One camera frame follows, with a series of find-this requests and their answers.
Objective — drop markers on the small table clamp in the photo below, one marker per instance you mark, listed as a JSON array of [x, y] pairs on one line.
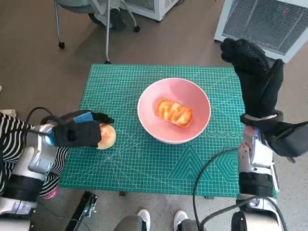
[[123, 194], [209, 198]]

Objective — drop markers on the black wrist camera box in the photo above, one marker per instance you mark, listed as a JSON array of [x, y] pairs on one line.
[[288, 139], [77, 134]]

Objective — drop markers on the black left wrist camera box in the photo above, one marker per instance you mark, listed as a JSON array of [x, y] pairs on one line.
[[77, 134]]

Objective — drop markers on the grey office chair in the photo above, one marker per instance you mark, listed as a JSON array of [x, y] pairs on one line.
[[72, 3]]

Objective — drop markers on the green cutting mat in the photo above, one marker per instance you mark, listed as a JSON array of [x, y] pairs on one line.
[[144, 163]]

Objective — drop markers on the small white mesh cabinet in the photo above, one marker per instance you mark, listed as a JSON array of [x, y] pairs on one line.
[[154, 9]]

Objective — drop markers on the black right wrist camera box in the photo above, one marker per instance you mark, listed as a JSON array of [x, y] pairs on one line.
[[288, 139]]

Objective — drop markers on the round toy bread bun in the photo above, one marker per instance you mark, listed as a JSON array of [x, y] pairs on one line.
[[108, 137]]

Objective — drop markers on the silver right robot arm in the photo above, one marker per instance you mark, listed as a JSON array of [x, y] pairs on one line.
[[255, 158]]

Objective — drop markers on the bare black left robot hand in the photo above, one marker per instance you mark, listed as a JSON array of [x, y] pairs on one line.
[[83, 117]]

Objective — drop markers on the orange rectangular toy bread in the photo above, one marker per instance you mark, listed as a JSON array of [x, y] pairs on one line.
[[173, 111]]

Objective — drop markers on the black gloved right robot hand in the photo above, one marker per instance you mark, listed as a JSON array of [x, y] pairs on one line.
[[257, 81]]

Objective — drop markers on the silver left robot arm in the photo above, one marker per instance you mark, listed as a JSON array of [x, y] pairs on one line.
[[36, 156]]

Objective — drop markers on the pink bowl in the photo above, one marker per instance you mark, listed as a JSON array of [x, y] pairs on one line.
[[192, 96]]

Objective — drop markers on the black metal bracket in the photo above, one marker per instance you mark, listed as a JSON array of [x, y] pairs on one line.
[[86, 207]]

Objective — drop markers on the person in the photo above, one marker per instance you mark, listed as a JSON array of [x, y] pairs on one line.
[[118, 21], [12, 134], [144, 216]]

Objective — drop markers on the large white mesh cabinet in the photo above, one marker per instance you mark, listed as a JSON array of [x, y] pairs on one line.
[[264, 21]]

